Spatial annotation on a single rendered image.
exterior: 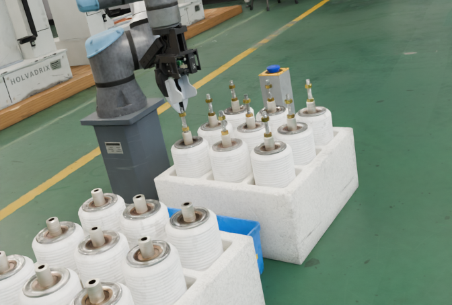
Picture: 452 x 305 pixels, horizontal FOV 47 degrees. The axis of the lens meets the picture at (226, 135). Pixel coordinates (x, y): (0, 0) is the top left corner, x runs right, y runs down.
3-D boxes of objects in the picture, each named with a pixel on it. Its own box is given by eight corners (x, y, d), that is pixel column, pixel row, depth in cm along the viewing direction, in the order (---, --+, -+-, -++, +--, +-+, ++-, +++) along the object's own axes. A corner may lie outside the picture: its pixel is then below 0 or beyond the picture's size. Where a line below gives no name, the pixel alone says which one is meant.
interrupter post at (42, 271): (36, 287, 84) (30, 270, 83) (48, 278, 86) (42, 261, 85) (46, 290, 83) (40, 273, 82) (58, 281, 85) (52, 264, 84)
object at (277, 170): (309, 213, 125) (299, 143, 119) (284, 231, 119) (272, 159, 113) (279, 203, 132) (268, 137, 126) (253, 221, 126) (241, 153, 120)
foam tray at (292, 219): (168, 239, 140) (153, 178, 134) (242, 174, 169) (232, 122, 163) (300, 265, 118) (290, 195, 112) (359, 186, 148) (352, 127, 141)
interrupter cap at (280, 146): (293, 145, 119) (292, 143, 119) (272, 158, 115) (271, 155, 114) (268, 141, 125) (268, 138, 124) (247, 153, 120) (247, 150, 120)
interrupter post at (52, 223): (47, 236, 100) (42, 221, 99) (57, 230, 101) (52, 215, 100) (56, 238, 98) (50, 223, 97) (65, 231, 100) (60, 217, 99)
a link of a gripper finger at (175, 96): (183, 118, 124) (175, 80, 121) (167, 115, 128) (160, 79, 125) (192, 114, 126) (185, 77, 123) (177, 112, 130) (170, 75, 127)
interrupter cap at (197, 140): (168, 148, 133) (167, 145, 132) (187, 137, 138) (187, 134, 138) (190, 151, 128) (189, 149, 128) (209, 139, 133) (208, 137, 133)
